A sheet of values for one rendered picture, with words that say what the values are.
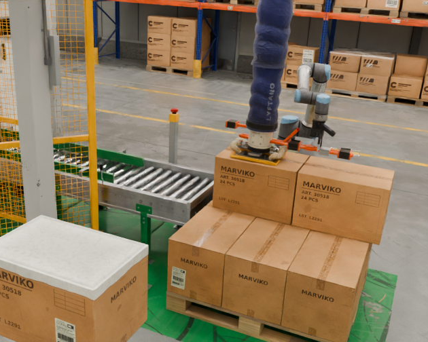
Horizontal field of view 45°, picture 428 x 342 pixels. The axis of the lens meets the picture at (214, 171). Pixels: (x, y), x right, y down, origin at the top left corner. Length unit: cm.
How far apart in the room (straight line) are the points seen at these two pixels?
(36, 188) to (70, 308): 141
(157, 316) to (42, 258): 148
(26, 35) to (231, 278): 188
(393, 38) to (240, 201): 868
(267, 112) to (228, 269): 110
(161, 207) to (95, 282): 186
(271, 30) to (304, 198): 114
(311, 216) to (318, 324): 76
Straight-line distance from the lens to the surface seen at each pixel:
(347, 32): 1205
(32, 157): 336
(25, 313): 235
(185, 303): 355
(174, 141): 459
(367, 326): 376
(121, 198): 402
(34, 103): 326
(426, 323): 396
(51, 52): 329
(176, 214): 382
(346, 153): 357
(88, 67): 375
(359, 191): 347
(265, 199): 365
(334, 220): 358
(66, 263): 221
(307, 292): 317
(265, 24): 346
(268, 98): 353
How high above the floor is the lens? 215
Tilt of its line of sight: 21 degrees down
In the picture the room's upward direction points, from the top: 3 degrees clockwise
